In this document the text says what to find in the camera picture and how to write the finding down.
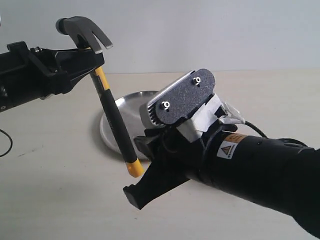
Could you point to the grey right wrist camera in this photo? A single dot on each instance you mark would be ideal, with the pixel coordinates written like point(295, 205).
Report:
point(190, 106)

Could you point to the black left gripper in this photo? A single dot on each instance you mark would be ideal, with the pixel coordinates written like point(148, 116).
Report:
point(33, 73)

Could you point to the yellow black claw hammer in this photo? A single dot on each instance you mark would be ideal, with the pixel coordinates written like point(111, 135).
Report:
point(89, 36)

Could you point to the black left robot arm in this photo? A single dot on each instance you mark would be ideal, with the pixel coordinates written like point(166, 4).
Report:
point(4, 103)

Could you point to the round steel plate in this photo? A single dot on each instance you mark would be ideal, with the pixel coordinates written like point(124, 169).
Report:
point(128, 106)

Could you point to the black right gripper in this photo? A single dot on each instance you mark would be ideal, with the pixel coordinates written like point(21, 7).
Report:
point(174, 160)

